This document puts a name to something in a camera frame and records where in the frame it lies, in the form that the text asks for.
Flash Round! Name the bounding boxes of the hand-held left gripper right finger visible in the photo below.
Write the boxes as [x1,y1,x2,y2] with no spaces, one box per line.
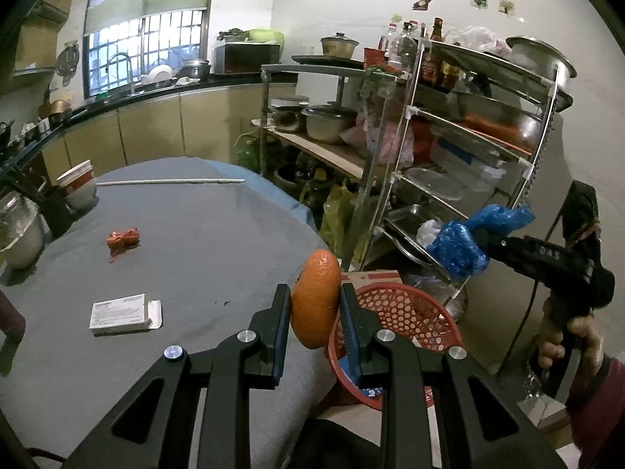
[339,282,562,469]

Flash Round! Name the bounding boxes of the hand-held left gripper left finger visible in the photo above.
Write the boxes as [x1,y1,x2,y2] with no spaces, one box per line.
[61,283,294,469]

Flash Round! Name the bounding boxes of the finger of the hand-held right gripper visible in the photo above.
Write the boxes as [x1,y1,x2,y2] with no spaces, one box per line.
[471,227,525,267]

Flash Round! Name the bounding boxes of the blue plastic bag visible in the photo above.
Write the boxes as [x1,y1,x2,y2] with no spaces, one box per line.
[426,202,537,284]

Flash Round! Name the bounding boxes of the orange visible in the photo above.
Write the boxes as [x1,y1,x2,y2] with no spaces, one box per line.
[290,249,343,350]

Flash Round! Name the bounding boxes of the red plastic basket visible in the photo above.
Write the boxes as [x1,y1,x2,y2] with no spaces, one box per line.
[325,283,464,408]

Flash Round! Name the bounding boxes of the small white and blue box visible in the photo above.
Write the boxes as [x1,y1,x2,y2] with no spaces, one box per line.
[89,294,163,335]

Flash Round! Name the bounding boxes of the small red wrapper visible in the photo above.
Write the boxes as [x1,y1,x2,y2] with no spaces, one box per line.
[106,227,141,260]

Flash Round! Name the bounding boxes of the person's right forearm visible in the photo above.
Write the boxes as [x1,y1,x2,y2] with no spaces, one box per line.
[566,356,625,469]

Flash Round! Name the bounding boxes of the person's right hand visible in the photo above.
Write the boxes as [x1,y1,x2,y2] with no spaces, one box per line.
[536,298,606,392]

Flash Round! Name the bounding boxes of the printed cardboard box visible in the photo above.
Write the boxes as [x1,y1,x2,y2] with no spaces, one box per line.
[349,269,404,289]

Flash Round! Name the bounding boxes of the crumpled white plastic bag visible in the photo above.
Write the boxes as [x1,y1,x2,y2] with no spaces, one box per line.
[416,219,445,247]

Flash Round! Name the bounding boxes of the clear plastic container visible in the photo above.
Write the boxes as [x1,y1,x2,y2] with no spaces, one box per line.
[405,166,464,201]

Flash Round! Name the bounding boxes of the steel tray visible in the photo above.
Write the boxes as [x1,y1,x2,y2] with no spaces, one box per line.
[383,202,443,240]

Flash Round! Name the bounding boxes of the person's leg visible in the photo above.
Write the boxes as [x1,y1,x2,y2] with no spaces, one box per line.
[288,417,384,469]

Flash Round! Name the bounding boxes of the round grey table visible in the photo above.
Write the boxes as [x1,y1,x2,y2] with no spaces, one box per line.
[0,156,343,469]

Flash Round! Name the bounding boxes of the yellow plastic bag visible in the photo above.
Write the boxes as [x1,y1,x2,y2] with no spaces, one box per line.
[320,181,359,260]

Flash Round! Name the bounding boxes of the large steel basin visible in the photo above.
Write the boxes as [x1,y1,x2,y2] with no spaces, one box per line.
[449,90,545,150]

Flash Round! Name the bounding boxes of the blue table cover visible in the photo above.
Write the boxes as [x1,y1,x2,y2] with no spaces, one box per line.
[210,159,318,235]

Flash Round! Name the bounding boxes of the pink plastic bag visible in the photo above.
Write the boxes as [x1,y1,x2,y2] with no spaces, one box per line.
[342,107,416,164]

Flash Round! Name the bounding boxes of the green plastic bottle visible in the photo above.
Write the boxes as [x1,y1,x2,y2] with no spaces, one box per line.
[237,134,259,172]

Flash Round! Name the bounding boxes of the white rod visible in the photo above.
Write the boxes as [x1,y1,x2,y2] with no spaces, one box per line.
[96,177,246,187]

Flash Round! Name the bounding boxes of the red cap sauce bottle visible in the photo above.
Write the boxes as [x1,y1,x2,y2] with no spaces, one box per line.
[422,17,445,84]

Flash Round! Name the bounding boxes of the large steel pot with lid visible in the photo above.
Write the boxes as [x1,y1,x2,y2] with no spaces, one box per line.
[301,105,359,145]

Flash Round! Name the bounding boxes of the clear plastic bottle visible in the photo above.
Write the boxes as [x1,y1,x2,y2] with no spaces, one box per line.
[395,22,418,72]

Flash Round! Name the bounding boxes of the dark small pot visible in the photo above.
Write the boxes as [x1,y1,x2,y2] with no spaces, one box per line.
[271,105,306,134]

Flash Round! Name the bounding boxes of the kitchen counter with beige cabinets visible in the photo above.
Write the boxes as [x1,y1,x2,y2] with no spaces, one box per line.
[0,71,298,191]

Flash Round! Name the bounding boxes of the golden pot with lid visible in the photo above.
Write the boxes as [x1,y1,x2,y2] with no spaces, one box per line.
[321,32,359,58]

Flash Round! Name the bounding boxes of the stack of red white bowls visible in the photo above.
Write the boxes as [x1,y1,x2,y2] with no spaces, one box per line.
[56,160,98,213]

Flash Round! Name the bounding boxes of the dark chopstick holder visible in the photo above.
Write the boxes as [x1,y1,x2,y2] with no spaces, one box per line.
[36,186,74,238]

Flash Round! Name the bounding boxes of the steel bowl with plastic cover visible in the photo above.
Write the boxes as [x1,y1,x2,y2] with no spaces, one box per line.
[0,193,47,270]

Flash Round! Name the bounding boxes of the microwave oven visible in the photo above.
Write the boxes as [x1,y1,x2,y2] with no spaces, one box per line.
[215,41,281,75]

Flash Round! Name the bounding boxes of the light green vegetable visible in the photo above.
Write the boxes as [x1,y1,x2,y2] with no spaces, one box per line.
[246,29,285,45]

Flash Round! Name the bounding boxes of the dark chopsticks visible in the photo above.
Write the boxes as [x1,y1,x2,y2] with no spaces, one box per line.
[0,154,50,201]

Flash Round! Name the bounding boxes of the kitchen faucet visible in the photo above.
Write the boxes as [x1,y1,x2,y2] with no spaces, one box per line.
[105,53,135,96]

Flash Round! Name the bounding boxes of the brass pot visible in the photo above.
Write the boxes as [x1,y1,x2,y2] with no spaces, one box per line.
[38,99,74,125]

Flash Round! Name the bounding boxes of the barred window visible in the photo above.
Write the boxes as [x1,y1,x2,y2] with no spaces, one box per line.
[83,7,208,98]

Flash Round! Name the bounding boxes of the hanging metal strainer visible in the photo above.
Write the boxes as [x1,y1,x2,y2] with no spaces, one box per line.
[55,41,81,76]

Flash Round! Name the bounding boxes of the thin black cable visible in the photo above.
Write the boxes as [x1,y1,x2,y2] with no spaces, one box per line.
[498,283,543,382]

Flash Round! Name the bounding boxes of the curved metal wire rack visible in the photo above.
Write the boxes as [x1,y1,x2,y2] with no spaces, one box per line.
[342,39,574,304]

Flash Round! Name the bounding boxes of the steel frame wooden shelf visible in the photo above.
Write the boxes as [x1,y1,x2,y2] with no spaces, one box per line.
[259,56,406,274]

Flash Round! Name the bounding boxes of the small beige wall cabinet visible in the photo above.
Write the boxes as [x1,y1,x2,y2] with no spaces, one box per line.
[12,2,69,76]

